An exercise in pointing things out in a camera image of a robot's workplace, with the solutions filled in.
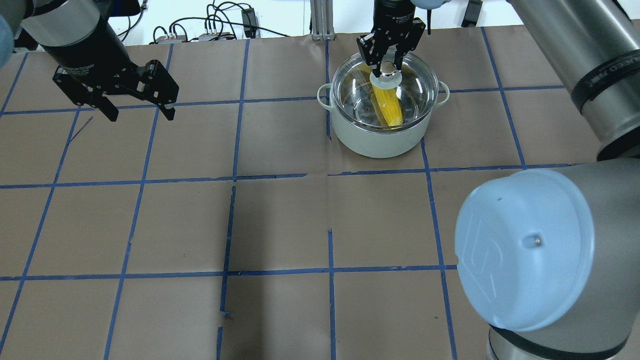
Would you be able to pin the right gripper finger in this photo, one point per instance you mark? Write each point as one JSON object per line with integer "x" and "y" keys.
{"x": 375, "y": 65}
{"x": 398, "y": 60}

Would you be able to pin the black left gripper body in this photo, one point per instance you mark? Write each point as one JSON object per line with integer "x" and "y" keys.
{"x": 89, "y": 56}

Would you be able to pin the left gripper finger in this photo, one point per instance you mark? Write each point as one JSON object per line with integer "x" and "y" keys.
{"x": 167, "y": 109}
{"x": 108, "y": 109}

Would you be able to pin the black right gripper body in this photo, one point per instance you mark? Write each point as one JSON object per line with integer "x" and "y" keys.
{"x": 397, "y": 19}

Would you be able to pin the yellow corn cob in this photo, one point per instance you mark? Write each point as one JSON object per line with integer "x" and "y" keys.
{"x": 390, "y": 113}

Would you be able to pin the glass pot lid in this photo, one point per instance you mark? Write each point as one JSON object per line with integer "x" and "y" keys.
{"x": 420, "y": 92}

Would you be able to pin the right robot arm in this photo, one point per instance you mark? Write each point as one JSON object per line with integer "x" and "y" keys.
{"x": 549, "y": 258}

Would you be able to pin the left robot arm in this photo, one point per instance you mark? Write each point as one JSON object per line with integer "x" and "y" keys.
{"x": 51, "y": 23}

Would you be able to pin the pale green steel pot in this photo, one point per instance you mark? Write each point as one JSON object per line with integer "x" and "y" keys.
{"x": 372, "y": 144}

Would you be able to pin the aluminium frame post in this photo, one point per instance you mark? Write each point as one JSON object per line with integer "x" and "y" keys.
{"x": 321, "y": 20}

